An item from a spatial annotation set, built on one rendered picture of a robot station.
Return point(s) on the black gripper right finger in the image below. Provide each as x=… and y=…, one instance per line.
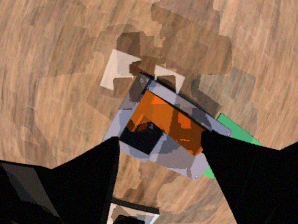
x=254, y=179

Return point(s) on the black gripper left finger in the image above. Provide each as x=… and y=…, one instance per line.
x=77, y=192

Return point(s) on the orange l-shaped part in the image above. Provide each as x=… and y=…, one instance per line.
x=185, y=130

